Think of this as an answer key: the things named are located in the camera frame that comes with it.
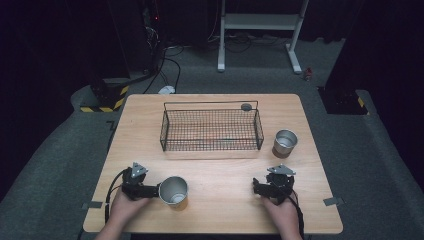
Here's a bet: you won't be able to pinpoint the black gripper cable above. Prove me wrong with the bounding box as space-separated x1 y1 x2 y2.
104 168 130 224
286 191 305 240

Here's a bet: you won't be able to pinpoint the grey tape piece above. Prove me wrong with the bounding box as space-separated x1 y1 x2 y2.
322 196 345 207
81 200 104 210

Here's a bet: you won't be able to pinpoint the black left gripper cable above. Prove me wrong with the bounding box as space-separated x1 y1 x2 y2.
104 168 130 224

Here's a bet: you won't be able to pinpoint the person's right hand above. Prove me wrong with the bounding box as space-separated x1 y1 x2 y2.
260 194 302 232

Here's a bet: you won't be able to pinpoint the orange cup with silver inside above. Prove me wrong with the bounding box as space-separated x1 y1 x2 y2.
158 175 190 205

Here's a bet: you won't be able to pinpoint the white power adapter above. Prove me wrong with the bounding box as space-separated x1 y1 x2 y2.
157 85 177 96

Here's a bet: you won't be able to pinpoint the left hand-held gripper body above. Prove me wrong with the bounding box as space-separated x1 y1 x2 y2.
120 162 150 202

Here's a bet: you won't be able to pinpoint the dark equipment rack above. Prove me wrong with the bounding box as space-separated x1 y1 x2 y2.
138 0 169 76

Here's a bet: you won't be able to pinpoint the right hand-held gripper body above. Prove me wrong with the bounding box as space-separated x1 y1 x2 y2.
263 163 297 205

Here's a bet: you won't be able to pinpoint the brown cup with silver inside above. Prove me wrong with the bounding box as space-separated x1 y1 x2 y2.
271 129 299 159

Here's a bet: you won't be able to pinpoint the black wire basket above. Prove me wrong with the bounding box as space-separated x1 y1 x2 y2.
159 100 265 153

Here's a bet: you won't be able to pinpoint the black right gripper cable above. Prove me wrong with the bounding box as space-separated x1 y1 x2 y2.
286 191 305 240

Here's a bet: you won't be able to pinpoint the black floor cables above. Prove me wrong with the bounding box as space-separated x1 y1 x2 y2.
142 44 185 95

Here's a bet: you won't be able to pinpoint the yellow-black striped stand base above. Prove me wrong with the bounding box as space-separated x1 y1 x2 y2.
318 86 371 116
79 78 130 114

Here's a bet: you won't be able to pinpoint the person's left hand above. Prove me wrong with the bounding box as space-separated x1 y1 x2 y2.
109 189 152 226

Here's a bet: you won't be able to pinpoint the white metal stand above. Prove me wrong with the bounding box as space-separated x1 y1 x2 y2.
216 0 310 75

